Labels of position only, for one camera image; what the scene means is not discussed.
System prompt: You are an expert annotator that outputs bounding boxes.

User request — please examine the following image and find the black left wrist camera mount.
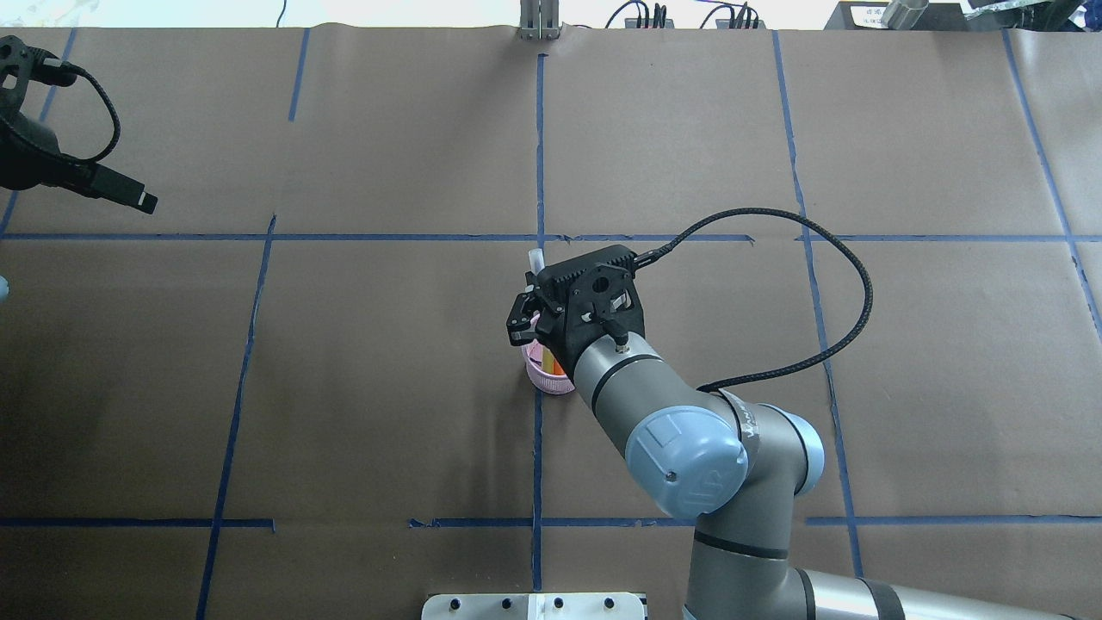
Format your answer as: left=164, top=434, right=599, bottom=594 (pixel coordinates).
left=1, top=35, right=79, bottom=121

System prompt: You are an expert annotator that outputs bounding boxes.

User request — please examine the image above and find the pink mesh pen holder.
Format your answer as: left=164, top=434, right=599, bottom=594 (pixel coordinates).
left=521, top=340, right=575, bottom=395

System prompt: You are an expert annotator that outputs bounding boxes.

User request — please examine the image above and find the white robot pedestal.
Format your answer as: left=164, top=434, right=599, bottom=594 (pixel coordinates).
left=421, top=592, right=649, bottom=619

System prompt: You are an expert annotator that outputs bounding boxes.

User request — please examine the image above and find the black camera cable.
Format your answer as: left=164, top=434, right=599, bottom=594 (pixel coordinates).
left=52, top=65, right=121, bottom=164
left=633, top=208, right=874, bottom=394

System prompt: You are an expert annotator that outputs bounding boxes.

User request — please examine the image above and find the black right camera cable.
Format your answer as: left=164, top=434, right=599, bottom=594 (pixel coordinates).
left=633, top=208, right=874, bottom=394

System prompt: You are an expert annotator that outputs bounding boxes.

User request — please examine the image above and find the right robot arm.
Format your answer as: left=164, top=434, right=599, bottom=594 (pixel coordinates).
left=506, top=244, right=1042, bottom=619

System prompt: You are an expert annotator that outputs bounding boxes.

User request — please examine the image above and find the black left camera cable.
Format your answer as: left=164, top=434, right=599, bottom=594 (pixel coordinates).
left=52, top=65, right=121, bottom=164

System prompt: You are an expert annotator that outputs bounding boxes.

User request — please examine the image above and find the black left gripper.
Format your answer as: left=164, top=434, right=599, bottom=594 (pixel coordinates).
left=1, top=116, right=158, bottom=214

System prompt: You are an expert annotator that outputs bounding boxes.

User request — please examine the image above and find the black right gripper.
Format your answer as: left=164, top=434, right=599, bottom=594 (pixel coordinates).
left=506, top=244, right=646, bottom=378

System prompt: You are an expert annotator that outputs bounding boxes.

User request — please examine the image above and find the aluminium frame post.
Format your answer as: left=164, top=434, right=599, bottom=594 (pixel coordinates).
left=518, top=0, right=561, bottom=40

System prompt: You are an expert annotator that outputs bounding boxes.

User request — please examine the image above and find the purple highlighter pen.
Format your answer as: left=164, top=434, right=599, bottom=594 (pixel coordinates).
left=527, top=247, right=545, bottom=278

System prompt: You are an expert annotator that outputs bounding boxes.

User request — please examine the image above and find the metal cylinder weight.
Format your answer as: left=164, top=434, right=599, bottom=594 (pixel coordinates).
left=879, top=0, right=930, bottom=31

